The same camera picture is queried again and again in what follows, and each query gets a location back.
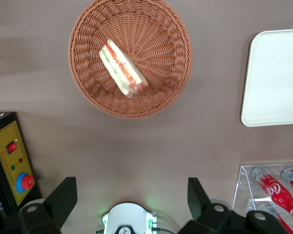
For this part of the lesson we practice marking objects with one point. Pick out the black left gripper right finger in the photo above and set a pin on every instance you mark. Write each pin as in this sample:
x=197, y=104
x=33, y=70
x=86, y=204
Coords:
x=202, y=212

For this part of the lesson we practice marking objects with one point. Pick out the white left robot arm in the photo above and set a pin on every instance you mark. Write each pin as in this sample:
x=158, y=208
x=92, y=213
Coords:
x=127, y=217

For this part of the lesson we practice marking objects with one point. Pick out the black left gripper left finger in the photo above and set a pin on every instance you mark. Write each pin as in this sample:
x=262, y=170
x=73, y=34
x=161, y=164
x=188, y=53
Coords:
x=58, y=204

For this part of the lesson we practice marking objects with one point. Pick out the clear acrylic bottle rack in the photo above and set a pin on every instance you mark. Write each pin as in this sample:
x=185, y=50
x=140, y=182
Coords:
x=244, y=190

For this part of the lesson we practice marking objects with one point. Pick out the beige plastic tray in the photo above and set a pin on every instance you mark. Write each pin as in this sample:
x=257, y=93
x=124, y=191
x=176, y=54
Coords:
x=276, y=78

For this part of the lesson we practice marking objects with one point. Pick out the triangle sandwich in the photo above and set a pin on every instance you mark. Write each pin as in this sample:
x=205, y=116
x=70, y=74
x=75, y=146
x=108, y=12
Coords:
x=122, y=67

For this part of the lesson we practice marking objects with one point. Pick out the brown wicker basket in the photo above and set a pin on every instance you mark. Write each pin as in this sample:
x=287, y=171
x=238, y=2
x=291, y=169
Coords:
x=161, y=48

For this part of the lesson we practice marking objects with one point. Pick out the black food warmer yellow panel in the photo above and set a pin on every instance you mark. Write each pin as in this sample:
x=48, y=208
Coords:
x=11, y=156

